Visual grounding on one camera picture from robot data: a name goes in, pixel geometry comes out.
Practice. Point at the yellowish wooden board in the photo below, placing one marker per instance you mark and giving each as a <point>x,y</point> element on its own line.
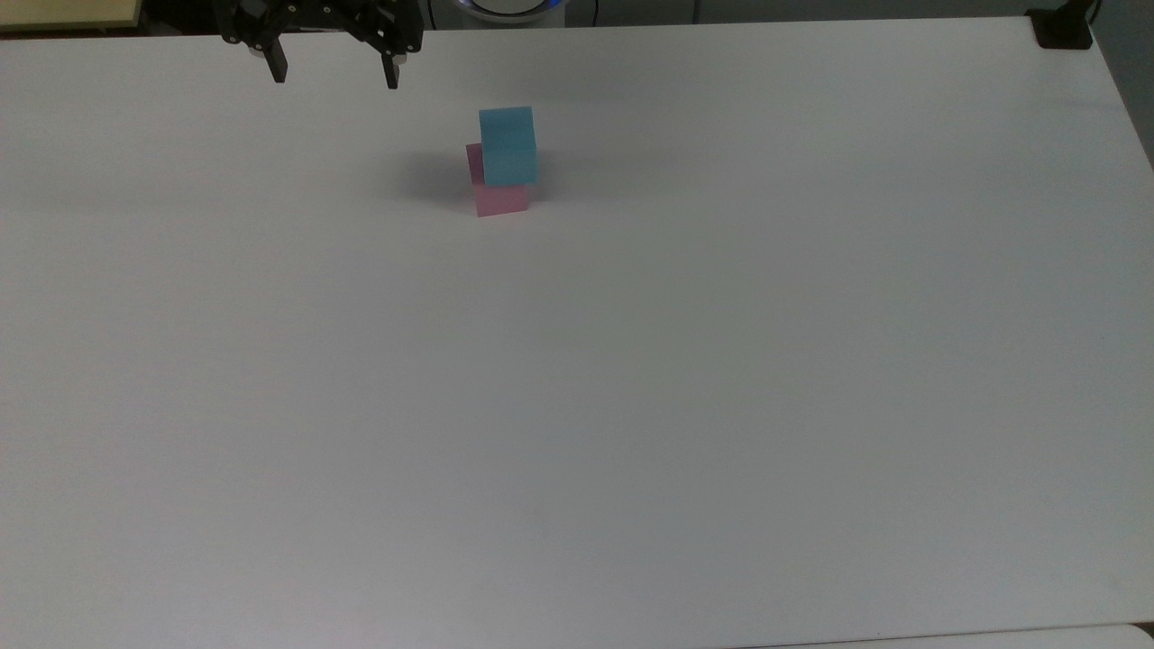
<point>68,13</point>

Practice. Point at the blue foam cube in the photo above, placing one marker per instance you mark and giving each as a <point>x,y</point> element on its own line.
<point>508,144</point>

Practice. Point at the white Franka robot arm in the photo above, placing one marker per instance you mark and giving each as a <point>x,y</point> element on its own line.
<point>509,7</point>

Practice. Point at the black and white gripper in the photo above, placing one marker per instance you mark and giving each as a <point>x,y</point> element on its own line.
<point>325,20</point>

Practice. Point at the black table clamp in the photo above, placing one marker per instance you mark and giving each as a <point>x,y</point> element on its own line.
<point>1061,27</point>

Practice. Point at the pink foam cube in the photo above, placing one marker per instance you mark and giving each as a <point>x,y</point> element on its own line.
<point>501,200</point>

